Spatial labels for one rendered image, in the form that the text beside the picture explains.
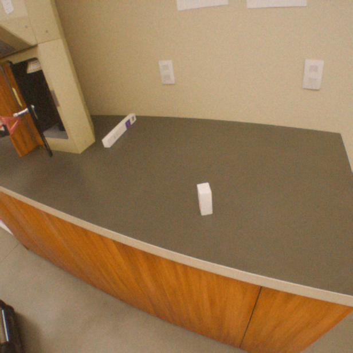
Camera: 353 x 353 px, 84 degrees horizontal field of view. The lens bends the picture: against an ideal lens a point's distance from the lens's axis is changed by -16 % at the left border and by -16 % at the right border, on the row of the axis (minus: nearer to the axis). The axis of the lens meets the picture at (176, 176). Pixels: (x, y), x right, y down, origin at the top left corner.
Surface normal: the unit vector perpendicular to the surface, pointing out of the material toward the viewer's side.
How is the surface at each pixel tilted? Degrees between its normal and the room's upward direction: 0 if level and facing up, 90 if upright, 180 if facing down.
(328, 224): 0
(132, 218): 0
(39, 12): 90
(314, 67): 90
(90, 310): 0
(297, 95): 90
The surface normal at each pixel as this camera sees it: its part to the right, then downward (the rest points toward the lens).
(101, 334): -0.14, -0.78
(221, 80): -0.41, 0.60
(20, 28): 0.90, 0.15
